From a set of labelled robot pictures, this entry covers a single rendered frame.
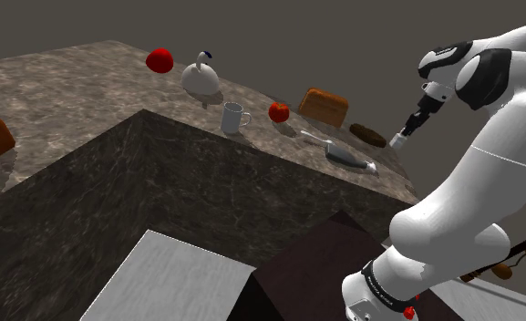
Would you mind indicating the black rod with brown knobs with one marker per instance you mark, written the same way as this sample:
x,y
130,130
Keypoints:
x,y
502,270

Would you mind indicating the red apple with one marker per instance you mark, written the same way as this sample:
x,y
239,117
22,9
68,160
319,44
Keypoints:
x,y
159,61

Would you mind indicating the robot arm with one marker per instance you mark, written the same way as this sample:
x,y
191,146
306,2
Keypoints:
x,y
467,222

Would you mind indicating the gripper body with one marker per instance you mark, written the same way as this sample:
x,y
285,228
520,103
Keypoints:
x,y
424,113

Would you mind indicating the red tomato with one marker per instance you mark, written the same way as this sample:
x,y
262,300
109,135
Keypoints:
x,y
279,113

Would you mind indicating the small white block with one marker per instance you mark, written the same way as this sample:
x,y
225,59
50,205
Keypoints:
x,y
397,141

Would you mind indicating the brown bread loaf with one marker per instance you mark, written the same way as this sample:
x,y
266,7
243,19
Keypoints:
x,y
324,107

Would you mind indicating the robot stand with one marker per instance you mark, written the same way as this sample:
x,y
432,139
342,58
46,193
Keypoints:
x,y
307,266

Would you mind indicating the white kettle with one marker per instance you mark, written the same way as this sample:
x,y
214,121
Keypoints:
x,y
200,80

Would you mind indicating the white mug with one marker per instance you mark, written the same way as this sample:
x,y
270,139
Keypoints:
x,y
231,118

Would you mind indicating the grey and white kitchen spatula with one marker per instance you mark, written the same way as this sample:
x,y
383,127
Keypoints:
x,y
341,155

